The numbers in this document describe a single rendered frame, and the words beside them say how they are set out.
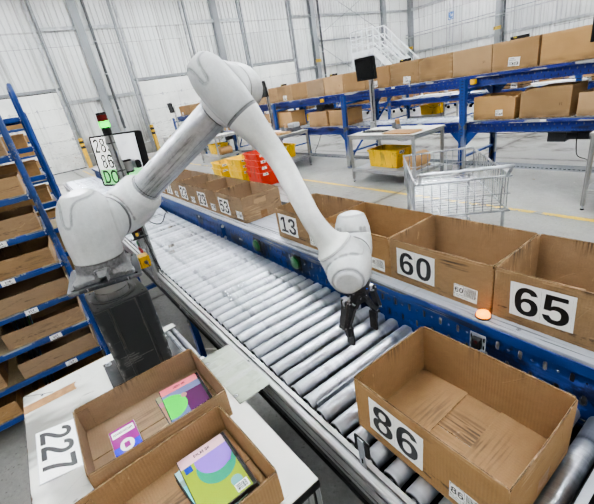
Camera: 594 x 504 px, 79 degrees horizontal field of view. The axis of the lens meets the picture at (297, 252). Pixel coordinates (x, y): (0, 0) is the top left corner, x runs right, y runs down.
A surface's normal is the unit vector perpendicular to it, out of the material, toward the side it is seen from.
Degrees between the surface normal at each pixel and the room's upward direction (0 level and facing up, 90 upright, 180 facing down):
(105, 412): 89
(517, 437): 1
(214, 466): 0
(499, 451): 1
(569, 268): 89
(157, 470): 88
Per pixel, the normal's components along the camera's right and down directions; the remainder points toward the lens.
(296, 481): -0.16, -0.90
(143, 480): 0.63, 0.19
